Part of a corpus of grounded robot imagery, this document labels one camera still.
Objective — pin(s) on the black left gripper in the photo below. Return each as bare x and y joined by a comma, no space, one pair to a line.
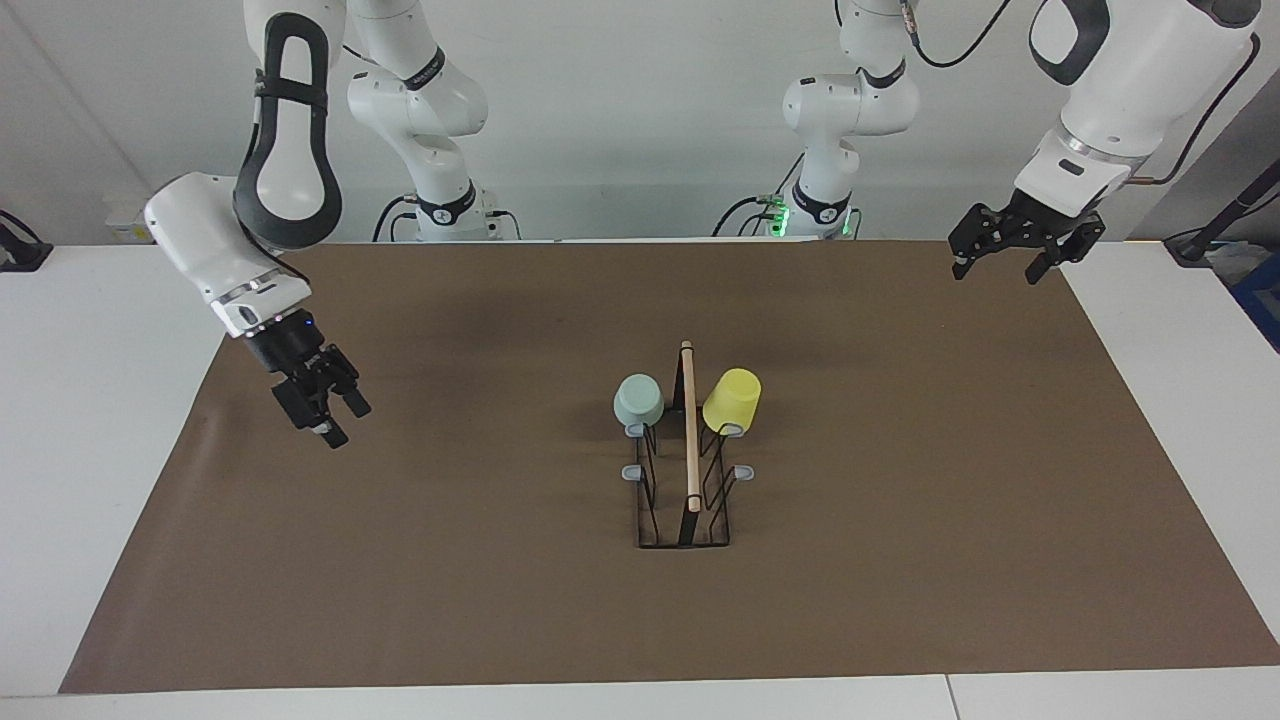
1040,220

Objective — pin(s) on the blue box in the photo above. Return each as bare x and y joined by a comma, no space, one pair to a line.
1262,300

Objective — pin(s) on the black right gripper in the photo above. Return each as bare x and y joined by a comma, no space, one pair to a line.
295,355

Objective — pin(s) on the black stand with pole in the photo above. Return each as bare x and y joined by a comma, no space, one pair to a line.
1190,247

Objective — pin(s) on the pale green plastic cup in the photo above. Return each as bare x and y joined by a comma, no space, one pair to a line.
638,400

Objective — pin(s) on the white power box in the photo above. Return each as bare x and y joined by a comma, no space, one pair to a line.
125,230

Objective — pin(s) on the brown table mat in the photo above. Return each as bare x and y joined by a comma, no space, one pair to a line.
480,560

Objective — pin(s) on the black clamp base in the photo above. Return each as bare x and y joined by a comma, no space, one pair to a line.
25,258

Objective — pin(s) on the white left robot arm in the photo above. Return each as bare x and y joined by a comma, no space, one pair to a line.
1130,90

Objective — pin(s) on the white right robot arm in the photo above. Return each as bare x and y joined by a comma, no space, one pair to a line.
290,160

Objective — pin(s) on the yellow plastic cup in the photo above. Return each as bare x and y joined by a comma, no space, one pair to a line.
732,400

